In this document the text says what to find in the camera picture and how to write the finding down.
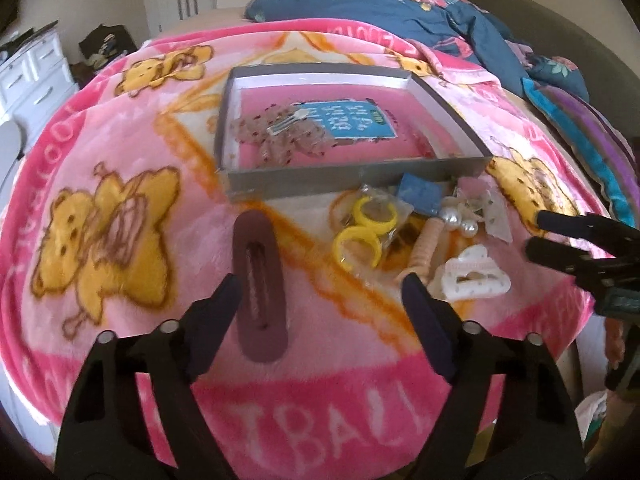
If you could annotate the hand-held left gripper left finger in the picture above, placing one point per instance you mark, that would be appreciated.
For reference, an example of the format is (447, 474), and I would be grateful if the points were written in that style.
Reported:
(220, 320)

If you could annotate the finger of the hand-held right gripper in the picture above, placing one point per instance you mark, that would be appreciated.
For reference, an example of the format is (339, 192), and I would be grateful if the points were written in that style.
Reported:
(555, 254)
(575, 224)

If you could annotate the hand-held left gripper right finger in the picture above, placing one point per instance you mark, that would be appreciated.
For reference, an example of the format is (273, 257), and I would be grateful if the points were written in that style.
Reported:
(430, 325)

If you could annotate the brown oval hair clip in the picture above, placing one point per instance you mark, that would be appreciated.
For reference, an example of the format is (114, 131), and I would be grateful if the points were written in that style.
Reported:
(262, 320)

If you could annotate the white claw hair clip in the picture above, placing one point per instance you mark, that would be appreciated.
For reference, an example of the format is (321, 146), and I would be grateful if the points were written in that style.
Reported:
(475, 277)

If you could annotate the pearl hair clip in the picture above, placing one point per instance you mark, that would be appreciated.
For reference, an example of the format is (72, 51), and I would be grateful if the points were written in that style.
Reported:
(462, 222)

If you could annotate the yellow plastic rings packet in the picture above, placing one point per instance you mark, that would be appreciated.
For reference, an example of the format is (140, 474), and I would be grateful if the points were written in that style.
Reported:
(350, 242)

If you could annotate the blue square packet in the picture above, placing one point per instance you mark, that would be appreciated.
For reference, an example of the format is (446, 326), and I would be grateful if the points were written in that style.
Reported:
(420, 194)

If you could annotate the grey cardboard box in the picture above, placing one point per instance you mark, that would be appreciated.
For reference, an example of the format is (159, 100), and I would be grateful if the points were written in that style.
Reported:
(345, 180)

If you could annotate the pink floral cloth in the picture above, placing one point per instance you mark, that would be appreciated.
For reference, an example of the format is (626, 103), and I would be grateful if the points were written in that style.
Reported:
(615, 340)

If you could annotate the white earring card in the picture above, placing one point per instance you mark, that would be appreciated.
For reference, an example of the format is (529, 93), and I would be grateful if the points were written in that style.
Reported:
(495, 210)

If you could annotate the striped purple blue pillow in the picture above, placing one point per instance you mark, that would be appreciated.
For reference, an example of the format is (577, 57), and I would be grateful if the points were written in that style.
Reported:
(595, 140)

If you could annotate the pink bear printed blanket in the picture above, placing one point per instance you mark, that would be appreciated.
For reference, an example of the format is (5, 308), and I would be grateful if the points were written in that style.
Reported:
(165, 240)

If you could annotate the grey upholstered headboard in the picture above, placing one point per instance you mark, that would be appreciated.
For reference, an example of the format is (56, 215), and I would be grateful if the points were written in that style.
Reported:
(565, 30)

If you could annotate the small silver hair pin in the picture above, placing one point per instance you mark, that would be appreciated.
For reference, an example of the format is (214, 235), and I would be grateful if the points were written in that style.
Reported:
(285, 124)

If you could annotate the blue printed card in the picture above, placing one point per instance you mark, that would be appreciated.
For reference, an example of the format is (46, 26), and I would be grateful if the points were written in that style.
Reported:
(355, 120)

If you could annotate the blue floral duvet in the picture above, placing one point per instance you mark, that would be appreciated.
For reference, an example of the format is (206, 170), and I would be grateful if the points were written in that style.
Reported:
(400, 15)

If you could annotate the dark bag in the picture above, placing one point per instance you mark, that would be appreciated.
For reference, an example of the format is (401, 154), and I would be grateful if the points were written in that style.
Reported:
(107, 45)

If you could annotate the beige bed sheet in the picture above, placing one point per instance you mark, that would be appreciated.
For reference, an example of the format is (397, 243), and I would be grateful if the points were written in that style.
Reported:
(215, 19)

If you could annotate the white drawer dresser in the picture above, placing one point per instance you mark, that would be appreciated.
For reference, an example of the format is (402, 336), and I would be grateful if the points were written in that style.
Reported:
(35, 75)

